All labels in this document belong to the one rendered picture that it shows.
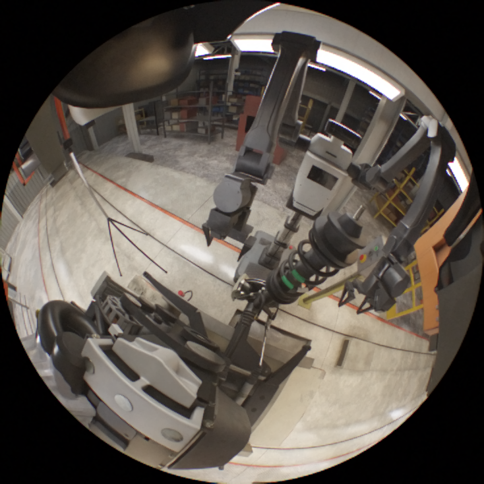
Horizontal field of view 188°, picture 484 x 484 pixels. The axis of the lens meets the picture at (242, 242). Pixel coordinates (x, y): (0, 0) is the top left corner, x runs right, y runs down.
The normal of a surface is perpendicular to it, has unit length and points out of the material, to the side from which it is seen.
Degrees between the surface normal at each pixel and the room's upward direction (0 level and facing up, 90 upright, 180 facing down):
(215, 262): 0
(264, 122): 68
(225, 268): 0
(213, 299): 0
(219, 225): 60
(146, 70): 92
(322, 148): 90
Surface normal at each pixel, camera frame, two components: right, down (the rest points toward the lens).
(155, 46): 0.91, 0.40
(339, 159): -0.43, 0.74
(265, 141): -0.35, 0.49
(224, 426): 0.82, -0.51
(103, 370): 0.12, -0.53
